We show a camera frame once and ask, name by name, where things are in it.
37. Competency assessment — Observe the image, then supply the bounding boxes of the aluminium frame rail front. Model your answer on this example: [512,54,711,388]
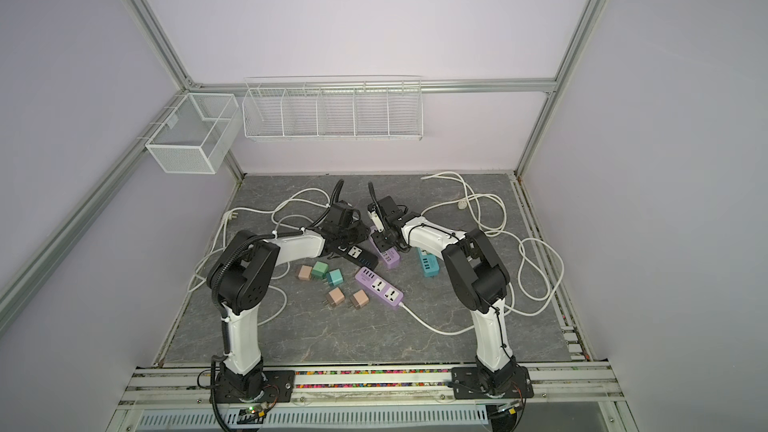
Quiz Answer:
[117,362,626,409]

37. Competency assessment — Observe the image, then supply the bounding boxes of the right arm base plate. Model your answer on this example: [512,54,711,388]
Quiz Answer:
[449,363,534,400]

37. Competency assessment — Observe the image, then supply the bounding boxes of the teal power strip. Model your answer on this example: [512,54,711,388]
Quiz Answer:
[418,248,440,278]

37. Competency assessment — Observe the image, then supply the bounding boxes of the green plug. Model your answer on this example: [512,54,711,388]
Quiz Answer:
[311,261,329,280]

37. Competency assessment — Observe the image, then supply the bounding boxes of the long white wire basket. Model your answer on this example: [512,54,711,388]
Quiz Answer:
[241,75,424,141]

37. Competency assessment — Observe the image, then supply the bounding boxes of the pink plug purple strip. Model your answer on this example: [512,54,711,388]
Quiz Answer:
[350,290,370,309]
[326,287,346,308]

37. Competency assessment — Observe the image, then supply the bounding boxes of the small white mesh basket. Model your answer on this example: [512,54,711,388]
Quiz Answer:
[145,93,242,175]

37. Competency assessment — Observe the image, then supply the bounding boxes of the white vented cable duct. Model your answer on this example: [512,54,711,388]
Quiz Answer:
[133,405,490,431]

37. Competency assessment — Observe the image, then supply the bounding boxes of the white cable of lower strip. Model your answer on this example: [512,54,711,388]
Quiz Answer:
[399,302,478,337]

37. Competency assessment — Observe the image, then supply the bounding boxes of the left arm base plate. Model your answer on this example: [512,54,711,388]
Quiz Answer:
[212,369,296,404]

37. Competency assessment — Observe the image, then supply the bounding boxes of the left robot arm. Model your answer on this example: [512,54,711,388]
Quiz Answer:
[207,201,378,377]

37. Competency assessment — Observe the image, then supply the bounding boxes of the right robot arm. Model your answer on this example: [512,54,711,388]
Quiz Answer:
[367,191,518,396]

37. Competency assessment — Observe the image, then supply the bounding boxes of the black power strip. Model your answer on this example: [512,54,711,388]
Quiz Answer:
[335,245,378,270]

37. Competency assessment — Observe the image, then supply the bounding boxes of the white cables right bundle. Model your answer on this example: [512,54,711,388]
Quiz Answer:
[416,170,566,319]

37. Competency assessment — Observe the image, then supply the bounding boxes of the purple power strip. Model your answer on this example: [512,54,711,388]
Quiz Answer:
[355,267,404,308]
[377,247,401,270]

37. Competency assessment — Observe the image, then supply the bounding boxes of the teal plug purple strip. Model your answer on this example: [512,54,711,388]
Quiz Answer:
[326,269,344,287]

